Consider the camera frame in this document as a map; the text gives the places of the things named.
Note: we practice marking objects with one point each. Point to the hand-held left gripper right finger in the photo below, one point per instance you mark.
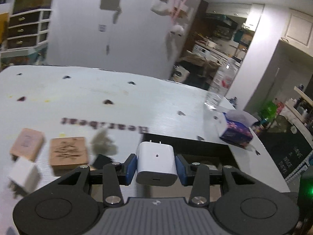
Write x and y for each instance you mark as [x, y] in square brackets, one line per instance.
[181, 170]

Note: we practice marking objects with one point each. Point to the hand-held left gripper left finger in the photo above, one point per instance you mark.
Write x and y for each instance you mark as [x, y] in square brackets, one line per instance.
[132, 169]

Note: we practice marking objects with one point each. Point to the white charger plug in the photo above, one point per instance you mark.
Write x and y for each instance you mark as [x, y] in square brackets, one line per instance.
[156, 164]

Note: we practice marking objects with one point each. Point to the black box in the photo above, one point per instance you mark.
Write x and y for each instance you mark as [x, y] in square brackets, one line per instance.
[200, 149]

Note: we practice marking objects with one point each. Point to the black smartwatch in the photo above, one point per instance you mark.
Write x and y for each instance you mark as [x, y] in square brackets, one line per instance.
[101, 161]

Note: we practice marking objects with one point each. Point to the engraved wooden block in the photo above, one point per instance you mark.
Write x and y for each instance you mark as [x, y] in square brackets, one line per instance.
[68, 154]

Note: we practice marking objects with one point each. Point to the white cube adapter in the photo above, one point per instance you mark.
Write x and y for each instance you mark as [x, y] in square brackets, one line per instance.
[24, 173]

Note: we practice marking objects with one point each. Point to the tan rounded case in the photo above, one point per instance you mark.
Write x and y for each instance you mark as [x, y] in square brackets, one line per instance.
[27, 143]

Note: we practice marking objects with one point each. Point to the white round suction holder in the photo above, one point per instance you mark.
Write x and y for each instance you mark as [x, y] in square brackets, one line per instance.
[104, 143]

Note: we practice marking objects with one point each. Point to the black lettered floor mat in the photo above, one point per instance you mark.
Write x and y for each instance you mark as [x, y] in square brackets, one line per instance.
[288, 151]

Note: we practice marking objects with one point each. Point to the purple floral tissue box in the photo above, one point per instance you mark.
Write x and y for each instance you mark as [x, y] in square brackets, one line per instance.
[234, 129]

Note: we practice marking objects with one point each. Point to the white storage shelf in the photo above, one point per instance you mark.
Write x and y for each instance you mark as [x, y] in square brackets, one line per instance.
[300, 107]

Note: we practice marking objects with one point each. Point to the green packet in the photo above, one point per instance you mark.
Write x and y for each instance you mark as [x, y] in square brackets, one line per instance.
[269, 109]

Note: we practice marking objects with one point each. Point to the clear water bottle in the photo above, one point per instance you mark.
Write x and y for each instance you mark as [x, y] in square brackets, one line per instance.
[220, 88]

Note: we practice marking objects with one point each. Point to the white heart-print tablecloth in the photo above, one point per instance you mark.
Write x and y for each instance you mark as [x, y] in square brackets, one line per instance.
[73, 95]

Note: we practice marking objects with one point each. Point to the panda-face bag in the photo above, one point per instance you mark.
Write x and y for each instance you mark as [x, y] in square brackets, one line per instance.
[182, 74]

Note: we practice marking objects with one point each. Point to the white sheep plush toy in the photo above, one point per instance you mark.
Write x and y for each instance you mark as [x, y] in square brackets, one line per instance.
[177, 30]

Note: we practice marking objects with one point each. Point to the teal hanging bag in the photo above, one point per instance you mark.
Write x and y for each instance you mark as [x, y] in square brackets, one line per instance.
[242, 35]

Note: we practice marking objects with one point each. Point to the pink hanger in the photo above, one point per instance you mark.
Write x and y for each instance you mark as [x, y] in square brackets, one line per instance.
[179, 5]

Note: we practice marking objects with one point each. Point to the white hanging plush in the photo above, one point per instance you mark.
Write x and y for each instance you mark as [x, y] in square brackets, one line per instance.
[159, 3]

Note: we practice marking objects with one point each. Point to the white drawer unit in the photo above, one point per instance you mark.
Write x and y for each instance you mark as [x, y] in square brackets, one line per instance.
[24, 27]

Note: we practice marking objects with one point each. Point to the clear wall hook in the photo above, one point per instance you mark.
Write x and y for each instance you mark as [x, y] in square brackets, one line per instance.
[102, 27]

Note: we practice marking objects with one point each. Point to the white wall cabinet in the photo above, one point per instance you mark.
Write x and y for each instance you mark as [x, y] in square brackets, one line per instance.
[299, 29]

